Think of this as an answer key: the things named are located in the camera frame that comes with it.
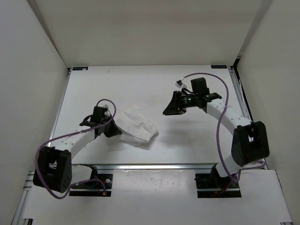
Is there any aluminium front table rail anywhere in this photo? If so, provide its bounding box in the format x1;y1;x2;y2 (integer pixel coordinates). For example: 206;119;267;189
75;162;268;172

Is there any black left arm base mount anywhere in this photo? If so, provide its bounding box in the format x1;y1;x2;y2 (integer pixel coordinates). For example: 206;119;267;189
69;164;113;197

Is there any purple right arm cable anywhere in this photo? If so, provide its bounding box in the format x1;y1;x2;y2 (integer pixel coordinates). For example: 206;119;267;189
179;72;267;186

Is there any aluminium frame rail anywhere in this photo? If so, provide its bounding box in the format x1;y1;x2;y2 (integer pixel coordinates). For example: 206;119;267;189
11;171;34;225
229;59;270;166

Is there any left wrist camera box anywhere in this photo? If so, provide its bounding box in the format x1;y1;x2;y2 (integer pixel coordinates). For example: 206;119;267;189
103;105;111;117

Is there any blue right corner label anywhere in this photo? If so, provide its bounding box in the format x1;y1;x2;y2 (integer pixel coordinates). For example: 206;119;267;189
211;65;227;69

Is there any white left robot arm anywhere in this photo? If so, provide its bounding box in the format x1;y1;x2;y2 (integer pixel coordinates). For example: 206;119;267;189
33;106;122;193

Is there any white pleated skirt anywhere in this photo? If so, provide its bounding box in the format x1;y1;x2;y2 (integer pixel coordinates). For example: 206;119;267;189
116;105;159;147

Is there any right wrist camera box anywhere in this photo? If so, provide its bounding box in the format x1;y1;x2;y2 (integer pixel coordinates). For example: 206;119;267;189
175;80;186;89

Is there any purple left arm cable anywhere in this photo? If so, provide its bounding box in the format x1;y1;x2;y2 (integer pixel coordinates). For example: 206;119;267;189
35;98;117;199

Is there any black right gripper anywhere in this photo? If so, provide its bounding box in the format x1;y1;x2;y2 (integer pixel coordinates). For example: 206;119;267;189
163;90;198;116

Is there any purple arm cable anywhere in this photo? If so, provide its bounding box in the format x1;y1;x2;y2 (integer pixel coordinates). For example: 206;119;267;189
35;98;117;199
179;72;267;186

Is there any blue corner label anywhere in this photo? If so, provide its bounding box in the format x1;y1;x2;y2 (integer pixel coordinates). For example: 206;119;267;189
211;65;227;69
72;67;89;71

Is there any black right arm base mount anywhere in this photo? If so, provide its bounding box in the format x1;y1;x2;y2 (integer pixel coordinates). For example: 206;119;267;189
195;165;242;198

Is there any aluminium left frame rail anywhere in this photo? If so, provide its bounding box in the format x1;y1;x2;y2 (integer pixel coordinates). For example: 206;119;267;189
11;171;34;225

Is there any aluminium right frame rail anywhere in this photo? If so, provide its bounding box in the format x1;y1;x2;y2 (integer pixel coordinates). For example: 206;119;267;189
229;59;270;166

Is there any blue left corner label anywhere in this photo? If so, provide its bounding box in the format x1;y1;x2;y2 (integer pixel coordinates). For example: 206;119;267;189
72;67;89;71

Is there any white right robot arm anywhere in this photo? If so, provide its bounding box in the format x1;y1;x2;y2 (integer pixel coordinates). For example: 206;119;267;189
163;78;270;188

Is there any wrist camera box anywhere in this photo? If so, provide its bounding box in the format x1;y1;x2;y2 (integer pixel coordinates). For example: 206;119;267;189
103;105;111;117
175;80;186;89

